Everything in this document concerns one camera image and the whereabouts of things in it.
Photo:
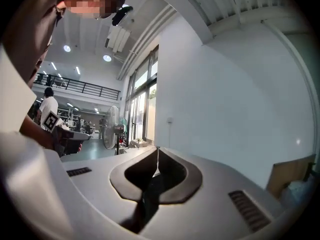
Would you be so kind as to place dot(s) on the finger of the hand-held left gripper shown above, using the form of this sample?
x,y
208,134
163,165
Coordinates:
x,y
75,136
71,147

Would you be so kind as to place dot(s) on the large cardboard sheet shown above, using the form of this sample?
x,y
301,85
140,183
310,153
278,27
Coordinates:
x,y
290,174

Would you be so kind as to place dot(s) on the person's left hand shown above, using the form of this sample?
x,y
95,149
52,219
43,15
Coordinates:
x,y
80,147

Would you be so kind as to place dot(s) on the white wall socket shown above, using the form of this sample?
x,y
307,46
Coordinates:
x,y
170,120

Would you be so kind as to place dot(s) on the black balcony railing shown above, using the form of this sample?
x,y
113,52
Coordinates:
x,y
82,86

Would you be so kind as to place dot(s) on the black standing fan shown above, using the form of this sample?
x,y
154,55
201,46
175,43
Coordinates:
x,y
111,126

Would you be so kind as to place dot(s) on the white ceiling air conditioner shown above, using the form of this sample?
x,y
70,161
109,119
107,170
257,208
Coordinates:
x,y
118,39

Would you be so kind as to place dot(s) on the round ceiling lamp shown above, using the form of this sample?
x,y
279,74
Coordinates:
x,y
67,48
107,58

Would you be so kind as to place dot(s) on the person's dark shirt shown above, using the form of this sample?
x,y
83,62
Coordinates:
x,y
27,34

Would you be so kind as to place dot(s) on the black framed window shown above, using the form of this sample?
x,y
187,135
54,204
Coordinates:
x,y
142,96

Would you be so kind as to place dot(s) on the white wall conduit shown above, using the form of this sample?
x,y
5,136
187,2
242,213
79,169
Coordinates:
x,y
307,79

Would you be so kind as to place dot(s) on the white ceiling pipes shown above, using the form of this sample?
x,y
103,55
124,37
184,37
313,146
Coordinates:
x,y
147,39

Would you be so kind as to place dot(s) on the black head camera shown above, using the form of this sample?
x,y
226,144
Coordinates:
x,y
122,15

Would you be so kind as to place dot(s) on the person's left forearm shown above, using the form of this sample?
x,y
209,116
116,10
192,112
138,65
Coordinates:
x,y
35,132

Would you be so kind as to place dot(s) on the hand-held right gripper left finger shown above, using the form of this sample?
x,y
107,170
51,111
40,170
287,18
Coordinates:
x,y
100,184

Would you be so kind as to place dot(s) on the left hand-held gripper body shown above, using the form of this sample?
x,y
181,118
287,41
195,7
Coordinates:
x,y
51,121

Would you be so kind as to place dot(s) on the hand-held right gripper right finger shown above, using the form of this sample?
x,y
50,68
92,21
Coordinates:
x,y
212,184

